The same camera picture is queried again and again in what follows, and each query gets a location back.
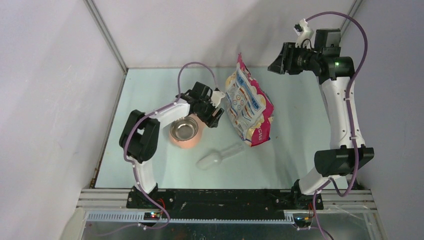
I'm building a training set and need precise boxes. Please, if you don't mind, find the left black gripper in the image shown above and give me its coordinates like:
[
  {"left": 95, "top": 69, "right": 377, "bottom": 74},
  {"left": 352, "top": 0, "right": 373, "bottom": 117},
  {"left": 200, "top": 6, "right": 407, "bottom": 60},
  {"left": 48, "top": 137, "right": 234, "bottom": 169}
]
[{"left": 196, "top": 95, "right": 224, "bottom": 128}]

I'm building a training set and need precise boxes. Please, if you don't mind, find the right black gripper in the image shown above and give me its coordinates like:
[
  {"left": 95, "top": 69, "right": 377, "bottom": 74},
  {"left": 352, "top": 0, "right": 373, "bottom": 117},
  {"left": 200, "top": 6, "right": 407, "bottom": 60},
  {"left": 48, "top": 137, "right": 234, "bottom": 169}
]
[{"left": 267, "top": 42, "right": 321, "bottom": 75}]

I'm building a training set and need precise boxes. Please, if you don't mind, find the clear plastic scoop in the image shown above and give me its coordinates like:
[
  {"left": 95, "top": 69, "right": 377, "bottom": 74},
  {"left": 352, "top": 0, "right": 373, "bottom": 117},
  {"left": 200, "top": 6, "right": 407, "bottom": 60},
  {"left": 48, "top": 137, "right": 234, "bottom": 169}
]
[{"left": 195, "top": 143, "right": 245, "bottom": 171}]

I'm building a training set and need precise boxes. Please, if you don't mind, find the pink pet food bag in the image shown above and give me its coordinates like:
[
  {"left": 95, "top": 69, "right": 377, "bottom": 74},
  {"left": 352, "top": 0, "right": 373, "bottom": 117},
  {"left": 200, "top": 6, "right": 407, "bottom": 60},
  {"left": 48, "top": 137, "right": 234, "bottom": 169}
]
[{"left": 225, "top": 53, "right": 275, "bottom": 147}]

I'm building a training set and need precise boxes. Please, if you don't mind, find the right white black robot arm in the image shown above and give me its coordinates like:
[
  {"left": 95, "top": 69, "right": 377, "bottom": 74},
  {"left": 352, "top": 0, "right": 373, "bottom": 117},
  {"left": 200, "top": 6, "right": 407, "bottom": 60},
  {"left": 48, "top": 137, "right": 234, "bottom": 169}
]
[{"left": 268, "top": 27, "right": 375, "bottom": 209}]

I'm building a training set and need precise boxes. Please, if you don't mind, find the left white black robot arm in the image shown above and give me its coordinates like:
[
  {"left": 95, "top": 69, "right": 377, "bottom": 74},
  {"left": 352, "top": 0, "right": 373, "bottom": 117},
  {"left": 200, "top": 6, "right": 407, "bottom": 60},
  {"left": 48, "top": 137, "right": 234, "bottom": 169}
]
[{"left": 119, "top": 82, "right": 226, "bottom": 208}]

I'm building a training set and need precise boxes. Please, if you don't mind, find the pink double bowl feeder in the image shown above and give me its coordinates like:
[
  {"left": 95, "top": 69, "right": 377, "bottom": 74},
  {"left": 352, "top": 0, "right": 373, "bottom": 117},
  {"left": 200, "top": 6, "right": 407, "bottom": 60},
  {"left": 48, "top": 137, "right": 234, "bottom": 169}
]
[{"left": 169, "top": 114, "right": 205, "bottom": 149}]

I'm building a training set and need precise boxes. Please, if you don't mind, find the near steel bowl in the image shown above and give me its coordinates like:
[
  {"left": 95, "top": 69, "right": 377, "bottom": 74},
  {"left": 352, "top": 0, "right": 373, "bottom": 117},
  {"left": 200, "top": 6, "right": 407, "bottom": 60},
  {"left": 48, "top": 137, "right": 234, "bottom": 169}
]
[{"left": 170, "top": 116, "right": 199, "bottom": 141}]

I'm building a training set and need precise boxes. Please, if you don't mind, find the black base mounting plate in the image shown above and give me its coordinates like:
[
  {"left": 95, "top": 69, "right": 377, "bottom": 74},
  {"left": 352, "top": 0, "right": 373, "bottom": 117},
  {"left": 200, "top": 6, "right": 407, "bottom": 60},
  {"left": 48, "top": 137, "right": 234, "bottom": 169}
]
[{"left": 126, "top": 187, "right": 324, "bottom": 221}]

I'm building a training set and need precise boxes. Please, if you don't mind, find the left controller board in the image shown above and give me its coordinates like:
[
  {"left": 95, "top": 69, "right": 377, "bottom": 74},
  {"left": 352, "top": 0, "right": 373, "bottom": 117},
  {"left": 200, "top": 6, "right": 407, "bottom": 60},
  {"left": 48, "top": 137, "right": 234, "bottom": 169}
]
[{"left": 143, "top": 212, "right": 162, "bottom": 221}]

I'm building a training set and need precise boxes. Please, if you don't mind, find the controller board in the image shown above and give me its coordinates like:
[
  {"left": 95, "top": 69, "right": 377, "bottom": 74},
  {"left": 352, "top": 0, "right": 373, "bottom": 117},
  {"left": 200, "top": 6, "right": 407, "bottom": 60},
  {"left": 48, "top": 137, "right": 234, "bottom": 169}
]
[
  {"left": 143, "top": 212, "right": 162, "bottom": 221},
  {"left": 293, "top": 217, "right": 314, "bottom": 230}
]

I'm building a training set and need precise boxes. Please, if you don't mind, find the right controller board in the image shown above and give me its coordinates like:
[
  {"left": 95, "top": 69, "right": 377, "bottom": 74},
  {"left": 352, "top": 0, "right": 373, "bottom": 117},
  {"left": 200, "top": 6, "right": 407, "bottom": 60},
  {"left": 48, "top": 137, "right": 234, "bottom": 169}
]
[{"left": 293, "top": 217, "right": 314, "bottom": 230}]

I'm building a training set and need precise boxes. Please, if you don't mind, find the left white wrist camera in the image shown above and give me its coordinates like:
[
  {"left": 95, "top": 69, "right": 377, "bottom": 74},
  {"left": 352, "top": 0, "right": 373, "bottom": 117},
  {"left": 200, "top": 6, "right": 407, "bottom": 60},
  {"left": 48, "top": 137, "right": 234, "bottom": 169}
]
[{"left": 210, "top": 90, "right": 226, "bottom": 108}]

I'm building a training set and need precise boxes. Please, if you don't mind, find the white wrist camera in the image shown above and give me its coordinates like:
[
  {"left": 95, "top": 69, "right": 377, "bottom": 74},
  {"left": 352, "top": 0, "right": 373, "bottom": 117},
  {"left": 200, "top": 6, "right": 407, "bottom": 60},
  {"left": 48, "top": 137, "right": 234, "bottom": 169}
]
[
  {"left": 210, "top": 90, "right": 226, "bottom": 108},
  {"left": 293, "top": 18, "right": 314, "bottom": 48}
]

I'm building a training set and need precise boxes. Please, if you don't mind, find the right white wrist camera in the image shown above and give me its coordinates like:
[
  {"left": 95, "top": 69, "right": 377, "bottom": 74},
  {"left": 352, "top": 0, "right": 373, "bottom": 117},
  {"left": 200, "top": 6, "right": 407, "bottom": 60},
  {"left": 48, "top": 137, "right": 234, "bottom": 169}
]
[{"left": 293, "top": 18, "right": 314, "bottom": 48}]

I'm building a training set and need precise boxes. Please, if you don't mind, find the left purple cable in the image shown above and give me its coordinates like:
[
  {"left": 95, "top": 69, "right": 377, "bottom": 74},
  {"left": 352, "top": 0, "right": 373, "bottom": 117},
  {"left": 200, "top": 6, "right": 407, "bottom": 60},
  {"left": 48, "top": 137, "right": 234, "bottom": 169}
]
[{"left": 123, "top": 61, "right": 220, "bottom": 231}]

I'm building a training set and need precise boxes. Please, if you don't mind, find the right corner aluminium post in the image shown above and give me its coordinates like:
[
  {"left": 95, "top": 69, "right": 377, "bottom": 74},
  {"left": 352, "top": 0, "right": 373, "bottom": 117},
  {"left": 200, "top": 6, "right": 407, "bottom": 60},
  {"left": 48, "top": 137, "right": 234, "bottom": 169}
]
[{"left": 340, "top": 0, "right": 363, "bottom": 35}]

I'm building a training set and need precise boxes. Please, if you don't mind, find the corner aluminium post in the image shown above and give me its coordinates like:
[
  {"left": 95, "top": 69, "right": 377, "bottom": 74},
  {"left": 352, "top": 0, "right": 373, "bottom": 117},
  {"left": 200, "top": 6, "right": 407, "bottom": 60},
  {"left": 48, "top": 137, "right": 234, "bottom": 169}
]
[
  {"left": 83, "top": 0, "right": 129, "bottom": 74},
  {"left": 340, "top": 0, "right": 363, "bottom": 35}
]

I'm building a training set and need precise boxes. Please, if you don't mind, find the aluminium front frame rail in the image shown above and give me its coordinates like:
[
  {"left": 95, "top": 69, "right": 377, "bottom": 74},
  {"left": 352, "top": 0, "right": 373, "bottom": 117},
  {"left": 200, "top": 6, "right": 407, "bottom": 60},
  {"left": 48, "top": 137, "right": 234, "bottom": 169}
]
[{"left": 77, "top": 189, "right": 379, "bottom": 224}]

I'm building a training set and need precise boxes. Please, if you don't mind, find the left corner aluminium post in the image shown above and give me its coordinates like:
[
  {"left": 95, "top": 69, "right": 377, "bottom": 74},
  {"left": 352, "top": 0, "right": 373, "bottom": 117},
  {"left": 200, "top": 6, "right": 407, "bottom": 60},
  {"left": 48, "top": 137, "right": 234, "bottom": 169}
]
[{"left": 83, "top": 0, "right": 129, "bottom": 74}]

